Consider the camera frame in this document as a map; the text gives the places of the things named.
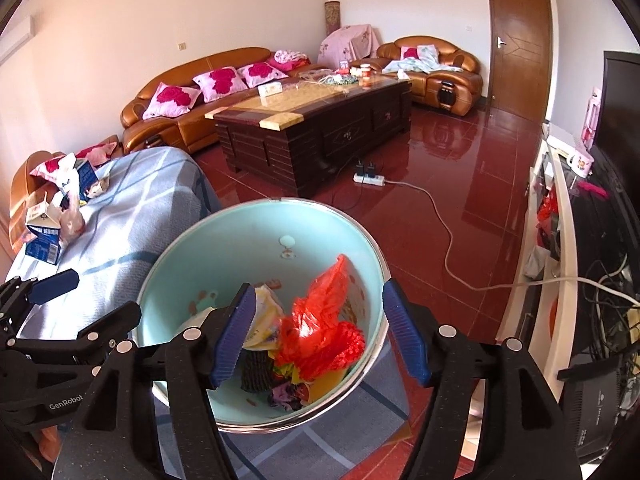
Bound brown wooden door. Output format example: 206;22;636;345
485;0;553;123

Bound blue white milk carton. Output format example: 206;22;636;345
25;192;68;265

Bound white printed mug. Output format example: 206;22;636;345
566;147;595;178

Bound black set-top box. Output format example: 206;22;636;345
557;355;632;461

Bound black cable bundle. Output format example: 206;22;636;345
575;255;640;361

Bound red plastic bag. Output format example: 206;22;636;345
277;255;351;361

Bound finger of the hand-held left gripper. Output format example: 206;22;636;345
0;301;143;378
0;268;81;346

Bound rolled patterned mat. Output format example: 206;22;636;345
324;1;341;38

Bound brown leather armchair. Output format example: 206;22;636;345
350;36;483;116

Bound red mesh bag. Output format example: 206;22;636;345
280;320;368;378

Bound yellow printed plastic bag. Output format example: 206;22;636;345
272;360;311;391

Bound pink toy package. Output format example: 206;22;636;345
582;87;601;146

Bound folded pink blanket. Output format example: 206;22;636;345
272;50;308;68

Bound blue plaid tablecloth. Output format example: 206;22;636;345
0;147;413;480

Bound light blue clothes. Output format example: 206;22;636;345
382;45;463;76

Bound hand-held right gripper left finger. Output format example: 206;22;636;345
52;282;259;480

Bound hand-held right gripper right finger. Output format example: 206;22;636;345
381;279;584;480

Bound dark blue carton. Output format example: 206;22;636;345
60;157;101;208

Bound white power cable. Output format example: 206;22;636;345
382;179;640;307

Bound long brown leather sofa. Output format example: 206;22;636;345
120;47;326;156

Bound pink floral cover cloth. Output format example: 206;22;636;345
318;24;379;68

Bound pale yellow plastic bag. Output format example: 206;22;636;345
242;285;286;351

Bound white television stand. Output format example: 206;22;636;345
495;125;587;361

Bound clear plastic bag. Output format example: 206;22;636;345
59;187;86;238

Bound grey striped net sleeve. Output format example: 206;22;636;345
240;347;276;393

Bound white air conditioner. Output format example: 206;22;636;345
0;15;36;59

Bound dark wooden coffee table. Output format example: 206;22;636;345
205;77;413;198

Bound black television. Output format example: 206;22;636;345
592;50;640;281

